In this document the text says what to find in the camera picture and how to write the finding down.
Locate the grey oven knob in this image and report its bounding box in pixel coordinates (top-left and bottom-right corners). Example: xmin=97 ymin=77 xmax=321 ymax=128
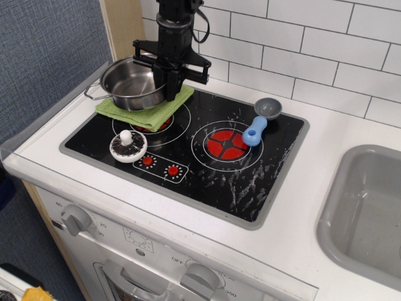
xmin=180 ymin=263 xmax=222 ymax=296
xmin=61 ymin=204 xmax=92 ymax=236

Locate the white toy oven front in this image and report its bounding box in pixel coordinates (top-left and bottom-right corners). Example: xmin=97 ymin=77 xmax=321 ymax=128
xmin=34 ymin=187 xmax=317 ymax=300

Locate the grey sink basin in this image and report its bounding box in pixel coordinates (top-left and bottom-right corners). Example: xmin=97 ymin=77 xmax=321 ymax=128
xmin=316 ymin=145 xmax=400 ymax=290

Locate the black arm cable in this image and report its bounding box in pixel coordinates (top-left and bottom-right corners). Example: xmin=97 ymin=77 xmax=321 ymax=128
xmin=190 ymin=6 xmax=210 ymax=44

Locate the wooden side post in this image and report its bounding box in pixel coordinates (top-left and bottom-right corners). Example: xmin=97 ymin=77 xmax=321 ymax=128
xmin=99 ymin=0 xmax=145 ymax=61

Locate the blue grey measuring spoon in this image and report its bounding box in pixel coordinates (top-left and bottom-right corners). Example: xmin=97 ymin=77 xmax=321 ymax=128
xmin=242 ymin=98 xmax=283 ymax=147

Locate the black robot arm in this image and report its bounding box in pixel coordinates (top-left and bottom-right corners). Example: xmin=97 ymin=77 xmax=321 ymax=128
xmin=133 ymin=1 xmax=211 ymax=101

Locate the white round lid knob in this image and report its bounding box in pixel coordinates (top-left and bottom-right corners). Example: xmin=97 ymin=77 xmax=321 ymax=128
xmin=109 ymin=130 xmax=148 ymax=163

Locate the yellow black object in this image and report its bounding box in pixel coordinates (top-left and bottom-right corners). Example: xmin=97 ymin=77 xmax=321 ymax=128
xmin=0 ymin=285 xmax=54 ymax=301

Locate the stainless steel pot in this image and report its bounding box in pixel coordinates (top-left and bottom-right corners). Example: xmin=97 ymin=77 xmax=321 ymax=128
xmin=84 ymin=56 xmax=167 ymax=112

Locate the black toy stovetop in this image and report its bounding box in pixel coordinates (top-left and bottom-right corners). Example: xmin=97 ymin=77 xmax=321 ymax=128
xmin=60 ymin=91 xmax=310 ymax=230

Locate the grey left oven knob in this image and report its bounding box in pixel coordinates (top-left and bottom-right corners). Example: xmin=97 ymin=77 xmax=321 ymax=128
xmin=61 ymin=204 xmax=92 ymax=236

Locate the grey right oven knob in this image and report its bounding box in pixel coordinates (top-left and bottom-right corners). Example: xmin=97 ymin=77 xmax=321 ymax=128
xmin=180 ymin=263 xmax=222 ymax=296

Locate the green towel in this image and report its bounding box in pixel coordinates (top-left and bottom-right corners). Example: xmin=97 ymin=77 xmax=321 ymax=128
xmin=95 ymin=85 xmax=195 ymax=132

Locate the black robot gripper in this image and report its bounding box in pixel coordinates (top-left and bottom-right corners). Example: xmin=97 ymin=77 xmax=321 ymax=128
xmin=133 ymin=24 xmax=211 ymax=102

